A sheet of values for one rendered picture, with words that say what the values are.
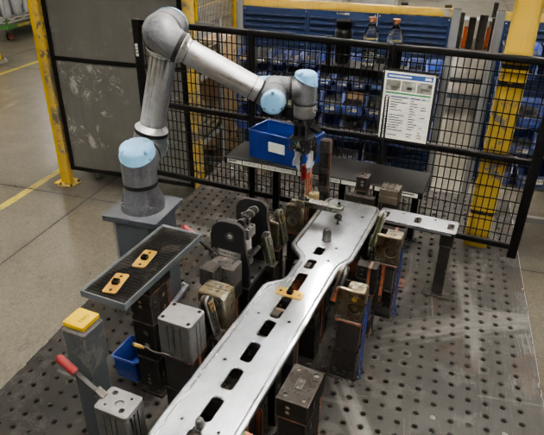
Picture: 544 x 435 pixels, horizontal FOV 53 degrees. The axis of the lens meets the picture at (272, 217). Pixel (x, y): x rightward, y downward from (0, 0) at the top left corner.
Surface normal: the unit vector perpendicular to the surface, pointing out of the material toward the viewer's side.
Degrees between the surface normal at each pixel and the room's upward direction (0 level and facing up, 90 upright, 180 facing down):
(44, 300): 0
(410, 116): 90
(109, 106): 90
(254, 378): 0
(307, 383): 0
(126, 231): 90
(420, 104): 90
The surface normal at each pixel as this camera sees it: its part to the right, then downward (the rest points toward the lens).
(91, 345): 0.91, 0.21
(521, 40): -0.39, 0.44
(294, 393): 0.01, -0.88
